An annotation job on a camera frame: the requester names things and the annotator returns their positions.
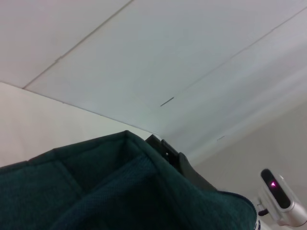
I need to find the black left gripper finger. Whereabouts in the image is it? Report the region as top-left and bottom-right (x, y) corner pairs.
(145, 134), (218, 192)

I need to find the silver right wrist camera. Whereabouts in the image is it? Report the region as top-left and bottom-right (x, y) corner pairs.
(257, 168), (307, 227)

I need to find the dark teal insulated lunch bag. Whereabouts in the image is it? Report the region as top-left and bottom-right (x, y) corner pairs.
(0, 130), (260, 230)

